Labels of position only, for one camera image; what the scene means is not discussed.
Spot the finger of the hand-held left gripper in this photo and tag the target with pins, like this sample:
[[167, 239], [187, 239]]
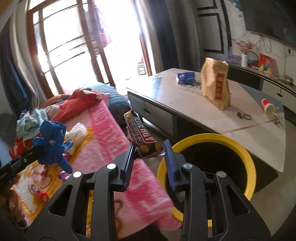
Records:
[[30, 155]]

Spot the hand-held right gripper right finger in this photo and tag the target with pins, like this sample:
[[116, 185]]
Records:
[[170, 166]]

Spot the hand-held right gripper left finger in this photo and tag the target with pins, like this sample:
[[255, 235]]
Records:
[[128, 166]]

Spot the brown chocolate bar wrapper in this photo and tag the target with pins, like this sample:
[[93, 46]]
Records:
[[138, 132]]

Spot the purple candy wrapper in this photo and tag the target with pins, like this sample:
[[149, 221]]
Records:
[[63, 176]]

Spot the maroon candy bar wrapper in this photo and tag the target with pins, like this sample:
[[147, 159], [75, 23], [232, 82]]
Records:
[[41, 194]]

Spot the yellow rimmed trash bin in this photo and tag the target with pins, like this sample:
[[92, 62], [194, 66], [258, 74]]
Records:
[[208, 138]]

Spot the light blue clothes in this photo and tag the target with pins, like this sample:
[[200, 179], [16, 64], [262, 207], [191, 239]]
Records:
[[27, 122]]

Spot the pink cartoon printed blanket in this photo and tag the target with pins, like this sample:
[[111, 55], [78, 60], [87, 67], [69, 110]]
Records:
[[104, 129]]

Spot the coffee table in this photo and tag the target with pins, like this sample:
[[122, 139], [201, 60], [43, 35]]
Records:
[[185, 104]]

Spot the red quilt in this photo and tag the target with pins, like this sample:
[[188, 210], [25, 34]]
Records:
[[74, 104]]

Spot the blue quilted cushion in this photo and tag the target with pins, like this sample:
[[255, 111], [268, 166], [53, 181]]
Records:
[[115, 99]]

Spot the dark blue curtain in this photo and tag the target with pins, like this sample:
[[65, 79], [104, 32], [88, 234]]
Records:
[[159, 34], [11, 76]]

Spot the blue packet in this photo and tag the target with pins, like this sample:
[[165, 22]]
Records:
[[185, 77]]

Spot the brown paper bag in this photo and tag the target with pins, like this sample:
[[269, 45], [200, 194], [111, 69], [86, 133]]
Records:
[[215, 88]]

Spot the paint bucket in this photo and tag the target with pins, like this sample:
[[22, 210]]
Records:
[[141, 69]]

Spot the red paper cup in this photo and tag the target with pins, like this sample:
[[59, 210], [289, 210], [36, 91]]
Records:
[[267, 105]]

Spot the purple picture card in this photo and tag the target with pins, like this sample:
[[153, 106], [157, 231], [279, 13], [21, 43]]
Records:
[[233, 56]]

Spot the television cabinet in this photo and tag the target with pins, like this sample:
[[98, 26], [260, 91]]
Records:
[[270, 85]]

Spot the white vase with red flowers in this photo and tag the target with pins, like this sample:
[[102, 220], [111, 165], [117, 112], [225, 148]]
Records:
[[244, 60]]

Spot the standing air conditioner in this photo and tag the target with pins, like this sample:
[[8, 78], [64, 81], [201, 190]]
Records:
[[185, 34]]

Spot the round desk ornament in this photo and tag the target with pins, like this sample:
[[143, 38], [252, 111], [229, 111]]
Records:
[[252, 60]]

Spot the hanging laundry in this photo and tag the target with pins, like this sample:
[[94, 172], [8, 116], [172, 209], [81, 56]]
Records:
[[103, 30]]

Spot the red picture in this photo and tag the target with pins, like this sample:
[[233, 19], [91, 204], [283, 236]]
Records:
[[267, 63]]

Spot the brown sliding door frame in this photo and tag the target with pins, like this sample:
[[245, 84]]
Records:
[[92, 46]]

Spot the wall television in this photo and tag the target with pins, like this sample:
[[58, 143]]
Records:
[[272, 18]]

